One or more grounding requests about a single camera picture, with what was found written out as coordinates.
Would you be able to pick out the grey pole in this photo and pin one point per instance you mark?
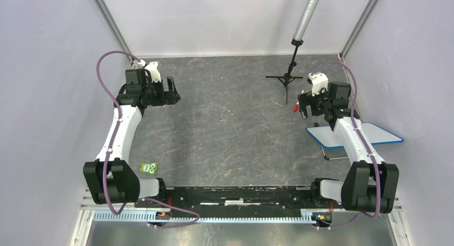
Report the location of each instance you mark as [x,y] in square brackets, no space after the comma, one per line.
[304,21]

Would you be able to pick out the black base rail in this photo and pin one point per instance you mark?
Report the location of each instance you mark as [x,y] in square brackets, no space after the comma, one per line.
[243,202]

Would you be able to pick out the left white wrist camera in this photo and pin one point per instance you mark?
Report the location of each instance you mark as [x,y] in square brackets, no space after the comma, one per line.
[152,73]

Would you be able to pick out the black tripod stand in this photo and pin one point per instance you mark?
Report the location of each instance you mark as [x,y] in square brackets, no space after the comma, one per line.
[288,78]

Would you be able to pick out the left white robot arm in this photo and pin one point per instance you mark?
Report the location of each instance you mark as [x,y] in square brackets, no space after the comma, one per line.
[109,177]

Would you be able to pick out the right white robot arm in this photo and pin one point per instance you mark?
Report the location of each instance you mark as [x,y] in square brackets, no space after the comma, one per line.
[371,183]

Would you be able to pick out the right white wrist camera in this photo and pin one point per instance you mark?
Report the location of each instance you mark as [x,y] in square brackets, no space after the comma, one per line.
[319,82]

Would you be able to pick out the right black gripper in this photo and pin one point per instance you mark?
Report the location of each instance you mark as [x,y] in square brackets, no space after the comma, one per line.
[303,99]

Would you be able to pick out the red whiteboard marker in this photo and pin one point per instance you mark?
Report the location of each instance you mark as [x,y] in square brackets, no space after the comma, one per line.
[296,106]

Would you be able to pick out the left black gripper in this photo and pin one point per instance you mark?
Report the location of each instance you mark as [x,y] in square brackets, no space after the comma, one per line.
[171,97]

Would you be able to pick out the green toy eraser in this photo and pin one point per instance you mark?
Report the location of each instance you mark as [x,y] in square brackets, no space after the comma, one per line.
[150,168]

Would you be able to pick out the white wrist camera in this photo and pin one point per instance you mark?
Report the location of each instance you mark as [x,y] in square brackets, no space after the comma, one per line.
[152,73]
[319,82]

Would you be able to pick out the slotted cable duct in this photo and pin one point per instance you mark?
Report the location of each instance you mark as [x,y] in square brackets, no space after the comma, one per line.
[305,217]

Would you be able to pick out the blue framed whiteboard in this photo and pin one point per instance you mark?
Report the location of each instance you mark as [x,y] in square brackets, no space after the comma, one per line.
[376,134]

